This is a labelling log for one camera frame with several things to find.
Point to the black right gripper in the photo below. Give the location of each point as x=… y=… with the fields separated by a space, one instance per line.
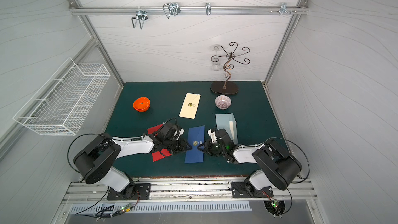
x=211 y=146

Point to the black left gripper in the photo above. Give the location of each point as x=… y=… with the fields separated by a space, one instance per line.
x=178 y=144

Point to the dark blue envelope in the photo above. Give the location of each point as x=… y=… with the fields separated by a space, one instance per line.
x=195 y=139

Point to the light blue envelope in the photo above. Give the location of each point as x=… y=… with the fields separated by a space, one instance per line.
x=228 y=122

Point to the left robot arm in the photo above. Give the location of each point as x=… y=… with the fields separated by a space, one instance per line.
x=95 y=162

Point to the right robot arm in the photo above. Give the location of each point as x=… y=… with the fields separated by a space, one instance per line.
x=278 y=167

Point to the red envelope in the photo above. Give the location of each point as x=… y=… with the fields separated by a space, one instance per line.
x=156 y=156

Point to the cream envelope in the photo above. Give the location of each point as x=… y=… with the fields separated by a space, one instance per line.
x=190 y=106

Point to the striped ceramic bowl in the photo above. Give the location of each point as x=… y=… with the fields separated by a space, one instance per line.
x=223 y=102

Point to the orange plastic bowl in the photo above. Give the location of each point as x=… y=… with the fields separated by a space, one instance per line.
x=142 y=104

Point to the dark jewelry stand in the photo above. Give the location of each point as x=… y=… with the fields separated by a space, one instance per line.
x=227 y=87

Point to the metal hook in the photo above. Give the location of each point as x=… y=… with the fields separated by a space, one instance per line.
x=284 y=10
x=208 y=9
x=139 y=19
x=171 y=9

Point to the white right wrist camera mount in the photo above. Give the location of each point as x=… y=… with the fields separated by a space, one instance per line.
x=212 y=134

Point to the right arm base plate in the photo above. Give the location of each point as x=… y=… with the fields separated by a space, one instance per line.
x=242 y=190

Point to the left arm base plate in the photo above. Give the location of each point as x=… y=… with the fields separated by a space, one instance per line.
x=139 y=191

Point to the white wire basket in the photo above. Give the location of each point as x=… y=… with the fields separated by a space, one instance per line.
x=61 y=105

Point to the aluminium crossbar rail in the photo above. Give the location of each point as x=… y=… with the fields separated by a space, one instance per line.
x=185 y=10

